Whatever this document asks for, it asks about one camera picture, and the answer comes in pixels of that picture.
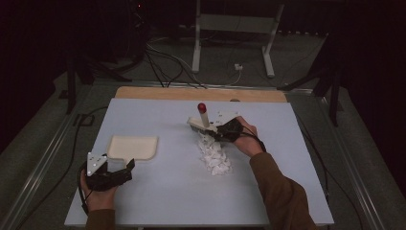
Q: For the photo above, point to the white work board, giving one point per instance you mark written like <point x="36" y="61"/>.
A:
<point x="172" y="198"/>

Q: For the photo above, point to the white metal stand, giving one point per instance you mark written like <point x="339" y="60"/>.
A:
<point x="234" y="24"/>

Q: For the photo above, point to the cream dustpan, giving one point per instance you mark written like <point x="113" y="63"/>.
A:
<point x="132" y="147"/>

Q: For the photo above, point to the pile of white paper scraps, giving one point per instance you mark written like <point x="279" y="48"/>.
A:
<point x="215" y="158"/>

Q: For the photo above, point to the wooden table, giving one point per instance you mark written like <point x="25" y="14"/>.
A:
<point x="166" y="93"/>

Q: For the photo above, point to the person's left hand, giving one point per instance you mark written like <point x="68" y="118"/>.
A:
<point x="100" y="200"/>

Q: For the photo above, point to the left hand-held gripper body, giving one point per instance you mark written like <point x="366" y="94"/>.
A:
<point x="108" y="182"/>

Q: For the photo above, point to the metal floor rail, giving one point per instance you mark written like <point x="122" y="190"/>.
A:
<point x="41" y="166"/>
<point x="354" y="172"/>

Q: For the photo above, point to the black tripod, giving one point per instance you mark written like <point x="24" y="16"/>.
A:
<point x="71" y="83"/>
<point x="334" y="96"/>

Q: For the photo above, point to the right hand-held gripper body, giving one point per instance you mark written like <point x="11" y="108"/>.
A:
<point x="230" y="131"/>

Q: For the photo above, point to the person's right hand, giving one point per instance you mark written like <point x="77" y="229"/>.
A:
<point x="250" y="142"/>

